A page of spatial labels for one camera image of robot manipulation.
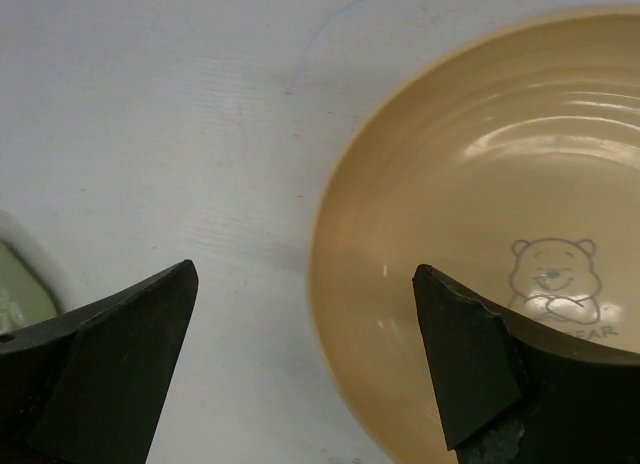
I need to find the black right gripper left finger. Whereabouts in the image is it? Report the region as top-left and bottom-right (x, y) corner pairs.
(1, 260), (198, 464)

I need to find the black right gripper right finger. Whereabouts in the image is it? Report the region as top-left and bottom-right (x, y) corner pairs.
(413, 265), (639, 463)

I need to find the green square panda dish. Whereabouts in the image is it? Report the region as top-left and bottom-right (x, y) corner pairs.
(1, 210), (64, 335)

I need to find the pale orange round plate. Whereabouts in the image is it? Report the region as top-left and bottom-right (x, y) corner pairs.
(308, 5), (639, 463)

